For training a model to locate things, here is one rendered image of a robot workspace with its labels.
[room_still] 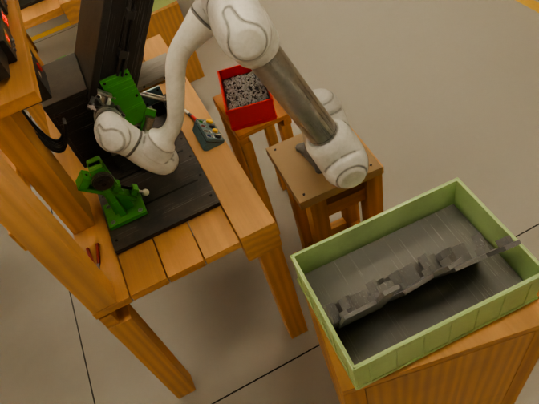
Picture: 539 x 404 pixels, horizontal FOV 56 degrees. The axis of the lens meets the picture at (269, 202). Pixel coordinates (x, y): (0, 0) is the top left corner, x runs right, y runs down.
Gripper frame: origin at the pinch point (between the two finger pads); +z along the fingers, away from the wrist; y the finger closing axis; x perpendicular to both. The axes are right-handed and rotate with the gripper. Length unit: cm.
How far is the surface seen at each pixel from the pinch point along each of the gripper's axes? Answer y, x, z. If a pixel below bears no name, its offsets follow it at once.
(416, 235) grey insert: -95, -13, -75
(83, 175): 1.0, 21.9, -21.2
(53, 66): 17.0, 3.1, 34.0
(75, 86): 8.8, 2.5, 13.7
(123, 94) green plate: -6.9, -3.7, 4.6
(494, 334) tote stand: -107, -2, -110
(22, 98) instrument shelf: 26.9, -2.8, -37.6
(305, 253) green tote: -62, 6, -71
